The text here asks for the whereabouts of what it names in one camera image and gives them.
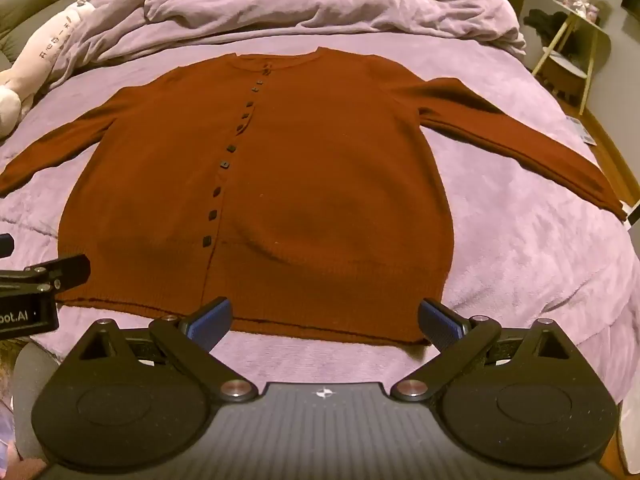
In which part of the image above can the long white plush toy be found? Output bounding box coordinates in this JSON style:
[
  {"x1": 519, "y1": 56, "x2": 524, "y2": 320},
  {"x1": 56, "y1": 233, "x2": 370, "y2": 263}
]
[{"x1": 0, "y1": 0, "x2": 97, "y2": 139}]

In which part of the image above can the crumpled purple blanket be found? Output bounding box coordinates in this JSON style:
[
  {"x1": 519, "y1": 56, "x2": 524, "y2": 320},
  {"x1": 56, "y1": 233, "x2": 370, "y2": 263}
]
[{"x1": 50, "y1": 0, "x2": 527, "y2": 92}]

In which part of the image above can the olive green sofa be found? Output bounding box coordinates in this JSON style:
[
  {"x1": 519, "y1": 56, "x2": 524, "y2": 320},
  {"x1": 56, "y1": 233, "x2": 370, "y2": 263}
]
[{"x1": 0, "y1": 0, "x2": 77, "y2": 67}]

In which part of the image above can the yellow legged side table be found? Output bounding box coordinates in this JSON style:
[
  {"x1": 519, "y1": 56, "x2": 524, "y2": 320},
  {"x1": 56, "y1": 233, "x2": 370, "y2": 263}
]
[{"x1": 531, "y1": 9, "x2": 609, "y2": 102}]

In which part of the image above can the rust brown knit cardigan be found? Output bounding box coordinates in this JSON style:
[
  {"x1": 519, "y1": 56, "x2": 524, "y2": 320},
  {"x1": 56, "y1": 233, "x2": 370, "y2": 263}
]
[{"x1": 0, "y1": 46, "x2": 629, "y2": 347}]

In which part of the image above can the printed paper booklet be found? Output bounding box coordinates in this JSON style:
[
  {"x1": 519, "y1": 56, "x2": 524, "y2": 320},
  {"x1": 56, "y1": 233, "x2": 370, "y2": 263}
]
[{"x1": 565, "y1": 113, "x2": 599, "y2": 147}]

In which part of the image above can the bed with purple sheet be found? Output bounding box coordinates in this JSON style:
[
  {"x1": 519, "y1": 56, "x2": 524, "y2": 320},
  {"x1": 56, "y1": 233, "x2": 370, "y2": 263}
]
[{"x1": 0, "y1": 25, "x2": 640, "y2": 411}]

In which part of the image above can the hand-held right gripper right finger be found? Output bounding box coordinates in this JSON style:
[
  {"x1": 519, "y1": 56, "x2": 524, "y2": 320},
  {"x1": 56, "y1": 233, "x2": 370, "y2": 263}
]
[{"x1": 391, "y1": 297, "x2": 571, "y2": 404}]

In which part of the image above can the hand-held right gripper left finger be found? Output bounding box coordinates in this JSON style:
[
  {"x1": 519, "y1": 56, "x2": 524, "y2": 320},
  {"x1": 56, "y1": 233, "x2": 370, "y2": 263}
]
[{"x1": 75, "y1": 296, "x2": 255, "y2": 404}]

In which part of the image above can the black cloth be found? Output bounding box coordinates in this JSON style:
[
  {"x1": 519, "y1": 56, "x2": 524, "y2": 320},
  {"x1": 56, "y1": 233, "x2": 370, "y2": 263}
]
[{"x1": 523, "y1": 8, "x2": 569, "y2": 57}]

